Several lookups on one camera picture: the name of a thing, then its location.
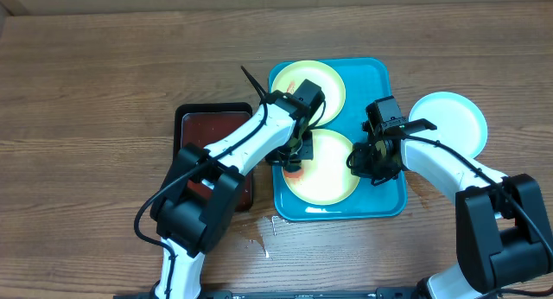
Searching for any wet sponge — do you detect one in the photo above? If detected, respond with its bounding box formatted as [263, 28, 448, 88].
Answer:
[283, 160, 304, 179]

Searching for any yellow plate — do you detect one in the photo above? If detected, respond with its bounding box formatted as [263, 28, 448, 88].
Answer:
[269, 60, 346, 127]
[282, 129, 359, 206]

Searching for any light blue plate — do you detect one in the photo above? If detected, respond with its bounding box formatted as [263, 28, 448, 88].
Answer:
[409, 92, 488, 158]

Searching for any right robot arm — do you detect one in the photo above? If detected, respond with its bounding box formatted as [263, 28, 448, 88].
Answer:
[346, 119, 552, 298]

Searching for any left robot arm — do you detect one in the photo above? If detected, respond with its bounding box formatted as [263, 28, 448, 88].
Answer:
[141, 89, 325, 298]

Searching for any teal plastic tray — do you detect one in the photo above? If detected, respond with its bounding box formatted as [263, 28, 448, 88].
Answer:
[272, 58, 408, 221]

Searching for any black tray with red water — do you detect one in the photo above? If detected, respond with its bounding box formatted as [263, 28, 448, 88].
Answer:
[171, 102, 254, 213]

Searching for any yellow plate top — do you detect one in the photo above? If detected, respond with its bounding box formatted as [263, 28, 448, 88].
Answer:
[269, 60, 346, 127]

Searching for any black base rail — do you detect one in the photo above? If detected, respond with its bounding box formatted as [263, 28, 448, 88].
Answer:
[112, 286, 427, 299]

